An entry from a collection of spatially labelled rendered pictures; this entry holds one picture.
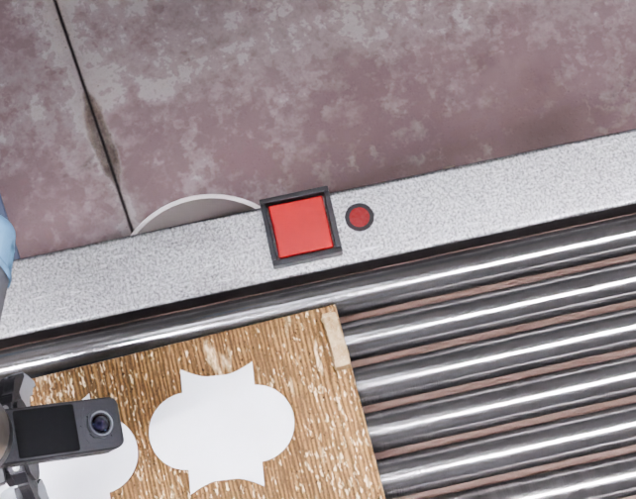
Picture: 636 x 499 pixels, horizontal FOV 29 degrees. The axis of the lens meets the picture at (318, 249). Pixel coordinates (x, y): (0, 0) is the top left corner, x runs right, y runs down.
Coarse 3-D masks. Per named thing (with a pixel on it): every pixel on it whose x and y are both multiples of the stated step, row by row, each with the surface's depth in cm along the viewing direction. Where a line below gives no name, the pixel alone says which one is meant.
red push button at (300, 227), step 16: (272, 208) 134; (288, 208) 134; (304, 208) 134; (320, 208) 134; (272, 224) 134; (288, 224) 134; (304, 224) 134; (320, 224) 134; (288, 240) 133; (304, 240) 133; (320, 240) 133; (288, 256) 133
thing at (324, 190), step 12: (300, 192) 134; (312, 192) 134; (324, 192) 134; (264, 204) 134; (276, 204) 135; (264, 216) 134; (336, 228) 133; (336, 240) 133; (312, 252) 132; (324, 252) 132; (336, 252) 133; (276, 264) 132; (288, 264) 133
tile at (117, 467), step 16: (128, 432) 127; (128, 448) 126; (48, 464) 126; (64, 464) 126; (80, 464) 126; (96, 464) 126; (112, 464) 126; (128, 464) 126; (48, 480) 125; (64, 480) 125; (80, 480) 125; (96, 480) 125; (112, 480) 125; (128, 480) 126; (64, 496) 125; (80, 496) 125; (96, 496) 125
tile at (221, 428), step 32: (192, 384) 128; (224, 384) 128; (160, 416) 127; (192, 416) 127; (224, 416) 127; (256, 416) 127; (288, 416) 127; (160, 448) 126; (192, 448) 126; (224, 448) 126; (256, 448) 126; (192, 480) 125; (256, 480) 125
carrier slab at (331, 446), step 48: (240, 336) 130; (288, 336) 130; (48, 384) 129; (96, 384) 129; (144, 384) 129; (288, 384) 128; (336, 384) 128; (144, 432) 127; (336, 432) 127; (144, 480) 126; (240, 480) 126; (288, 480) 126; (336, 480) 126
